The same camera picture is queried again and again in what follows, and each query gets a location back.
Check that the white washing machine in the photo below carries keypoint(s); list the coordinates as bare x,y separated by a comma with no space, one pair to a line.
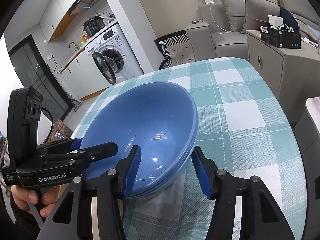
122,55

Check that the white wall socket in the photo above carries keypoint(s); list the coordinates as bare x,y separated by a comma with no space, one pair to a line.
50,57

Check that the black glass door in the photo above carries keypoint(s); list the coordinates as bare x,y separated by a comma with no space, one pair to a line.
40,80

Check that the stick vacuum cleaner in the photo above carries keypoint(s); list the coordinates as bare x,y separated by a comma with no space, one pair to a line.
75,101

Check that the white wall cabinets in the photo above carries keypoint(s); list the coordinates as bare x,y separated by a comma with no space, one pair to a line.
62,12

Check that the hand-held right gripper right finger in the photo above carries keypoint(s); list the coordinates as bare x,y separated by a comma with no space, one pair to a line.
202,175

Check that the curved kitchen faucet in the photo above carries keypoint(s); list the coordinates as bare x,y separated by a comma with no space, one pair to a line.
73,46

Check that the small white box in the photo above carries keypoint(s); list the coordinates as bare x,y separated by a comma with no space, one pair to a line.
275,20

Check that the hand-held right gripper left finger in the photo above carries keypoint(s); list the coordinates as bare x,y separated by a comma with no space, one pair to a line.
131,175

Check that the yellow green toy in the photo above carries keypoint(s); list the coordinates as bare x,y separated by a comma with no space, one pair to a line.
85,39

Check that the grey sofa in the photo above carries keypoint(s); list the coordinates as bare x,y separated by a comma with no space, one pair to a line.
200,42

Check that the black pressure cooker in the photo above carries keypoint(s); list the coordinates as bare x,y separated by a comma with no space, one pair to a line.
93,27

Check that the dark blue cushion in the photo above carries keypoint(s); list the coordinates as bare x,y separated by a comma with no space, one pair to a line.
290,17

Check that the black cardboard box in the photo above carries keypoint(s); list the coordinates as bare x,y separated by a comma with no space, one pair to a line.
280,38

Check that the black white patterned cushion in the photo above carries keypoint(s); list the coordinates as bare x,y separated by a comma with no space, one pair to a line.
175,50

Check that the grey sofa cushion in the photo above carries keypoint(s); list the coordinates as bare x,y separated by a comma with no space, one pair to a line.
262,12
232,15

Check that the person's left hand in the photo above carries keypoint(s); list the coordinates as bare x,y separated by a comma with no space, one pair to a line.
22,196

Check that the teal checked tablecloth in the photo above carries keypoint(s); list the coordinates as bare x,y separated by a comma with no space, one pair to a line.
237,130

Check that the white kitchen counter cabinets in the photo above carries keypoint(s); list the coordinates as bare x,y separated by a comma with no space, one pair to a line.
87,77

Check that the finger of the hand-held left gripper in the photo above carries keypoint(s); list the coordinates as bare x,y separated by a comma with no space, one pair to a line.
75,145
100,151

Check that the beige side cabinet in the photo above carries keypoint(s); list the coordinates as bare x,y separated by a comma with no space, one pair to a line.
282,70

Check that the patterned cardboard box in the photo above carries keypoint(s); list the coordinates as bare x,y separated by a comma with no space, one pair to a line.
61,131

